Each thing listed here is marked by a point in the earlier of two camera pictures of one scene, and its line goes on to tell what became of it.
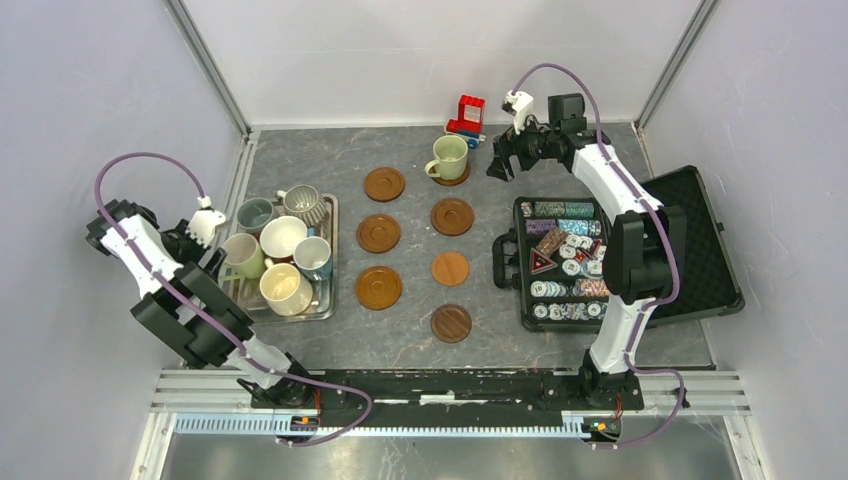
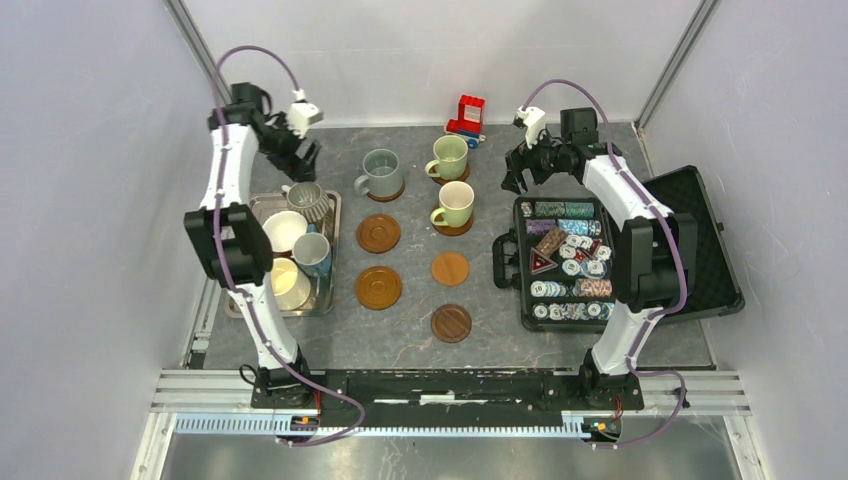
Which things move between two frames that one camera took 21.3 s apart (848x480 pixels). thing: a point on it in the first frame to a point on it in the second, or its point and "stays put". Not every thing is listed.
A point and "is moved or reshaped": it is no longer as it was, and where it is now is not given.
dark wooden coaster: x=451 y=323 stays put
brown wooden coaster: x=378 y=233 stays put
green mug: x=451 y=152 stays put
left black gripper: x=214 y=265 to x=300 y=170
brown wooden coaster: x=451 y=182 stays put
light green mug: x=244 y=256 is moved or reshaped
